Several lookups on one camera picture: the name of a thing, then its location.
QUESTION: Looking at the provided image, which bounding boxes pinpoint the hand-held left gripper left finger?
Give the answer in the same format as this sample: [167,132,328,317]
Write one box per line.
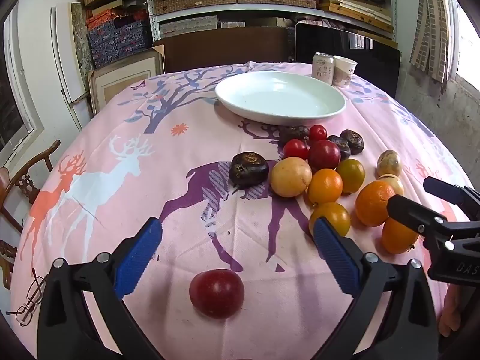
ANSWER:
[37,217,164,360]

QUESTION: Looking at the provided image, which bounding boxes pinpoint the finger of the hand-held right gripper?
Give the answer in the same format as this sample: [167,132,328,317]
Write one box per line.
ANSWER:
[423,176,480,211]
[387,194,480,239]

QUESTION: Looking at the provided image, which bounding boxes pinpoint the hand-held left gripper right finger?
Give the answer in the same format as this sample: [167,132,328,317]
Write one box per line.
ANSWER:
[313,215,439,360]

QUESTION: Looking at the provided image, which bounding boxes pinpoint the small orange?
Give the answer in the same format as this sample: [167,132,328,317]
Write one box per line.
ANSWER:
[308,202,351,238]
[308,169,344,205]
[381,217,419,254]

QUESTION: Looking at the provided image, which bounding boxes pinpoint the small yellow passion fruit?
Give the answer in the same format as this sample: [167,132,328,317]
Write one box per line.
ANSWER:
[378,174,405,196]
[377,150,402,178]

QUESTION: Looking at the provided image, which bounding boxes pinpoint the large orange tangerine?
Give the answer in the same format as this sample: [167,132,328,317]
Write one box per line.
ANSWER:
[355,181,396,227]

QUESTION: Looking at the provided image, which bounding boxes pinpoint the greenish yellow orange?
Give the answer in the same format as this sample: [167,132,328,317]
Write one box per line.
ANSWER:
[335,158,365,194]

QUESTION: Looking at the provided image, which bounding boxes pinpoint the large yellow passion fruit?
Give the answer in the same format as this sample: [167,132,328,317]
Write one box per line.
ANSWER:
[271,157,313,198]

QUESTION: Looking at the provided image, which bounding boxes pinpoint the red cherry tomato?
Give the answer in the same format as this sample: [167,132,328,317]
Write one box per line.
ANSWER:
[308,124,328,142]
[283,139,309,161]

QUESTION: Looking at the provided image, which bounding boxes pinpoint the large dark water chestnut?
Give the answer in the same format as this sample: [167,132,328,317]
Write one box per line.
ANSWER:
[229,152,269,188]

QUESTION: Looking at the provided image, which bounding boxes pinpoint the white oval plate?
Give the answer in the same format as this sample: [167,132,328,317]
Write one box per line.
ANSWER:
[215,70,347,125]

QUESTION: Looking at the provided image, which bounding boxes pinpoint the person's right hand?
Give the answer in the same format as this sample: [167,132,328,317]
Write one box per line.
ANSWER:
[439,284,463,338]

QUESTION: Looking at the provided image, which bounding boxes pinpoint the pink deer print tablecloth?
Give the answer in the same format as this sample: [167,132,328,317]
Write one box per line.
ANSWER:
[9,62,469,360]

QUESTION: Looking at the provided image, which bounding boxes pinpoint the eyeglasses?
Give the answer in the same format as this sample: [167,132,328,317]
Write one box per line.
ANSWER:
[5,268,48,327]

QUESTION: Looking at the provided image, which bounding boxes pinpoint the carved wooden chair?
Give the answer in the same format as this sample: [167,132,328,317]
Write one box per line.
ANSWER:
[0,139,61,290]

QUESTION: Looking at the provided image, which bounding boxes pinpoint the printed paper cup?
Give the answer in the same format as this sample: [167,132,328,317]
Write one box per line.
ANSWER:
[333,55,357,89]

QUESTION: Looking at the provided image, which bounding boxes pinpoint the window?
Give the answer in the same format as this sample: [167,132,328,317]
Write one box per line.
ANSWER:
[448,0,480,91]

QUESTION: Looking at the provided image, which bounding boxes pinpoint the black chair back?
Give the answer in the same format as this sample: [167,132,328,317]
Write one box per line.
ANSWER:
[294,22,401,98]

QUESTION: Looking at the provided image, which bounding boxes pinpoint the woven checkered curtain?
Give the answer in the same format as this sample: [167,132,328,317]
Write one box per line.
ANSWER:
[409,0,452,84]

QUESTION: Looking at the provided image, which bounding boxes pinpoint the pink drink can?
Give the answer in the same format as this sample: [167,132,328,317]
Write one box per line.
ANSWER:
[312,52,335,85]

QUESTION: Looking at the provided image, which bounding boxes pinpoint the white board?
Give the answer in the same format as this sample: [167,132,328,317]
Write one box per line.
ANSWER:
[50,5,94,130]

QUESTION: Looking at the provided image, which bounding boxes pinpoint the stack of blue patterned boxes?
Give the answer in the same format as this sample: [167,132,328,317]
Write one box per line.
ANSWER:
[86,19,152,69]

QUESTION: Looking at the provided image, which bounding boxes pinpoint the dark brown chair back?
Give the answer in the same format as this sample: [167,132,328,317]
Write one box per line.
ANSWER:
[153,27,297,74]

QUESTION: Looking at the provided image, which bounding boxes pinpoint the stack of red patterned boxes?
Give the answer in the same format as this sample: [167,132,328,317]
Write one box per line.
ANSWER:
[85,5,151,31]

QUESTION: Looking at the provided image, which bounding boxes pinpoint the metal shelf rack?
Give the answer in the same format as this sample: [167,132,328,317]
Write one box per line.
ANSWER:
[143,0,398,42]

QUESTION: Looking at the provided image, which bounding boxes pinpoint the beige picture frame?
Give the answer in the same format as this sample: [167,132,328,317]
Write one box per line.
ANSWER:
[88,45,166,115]

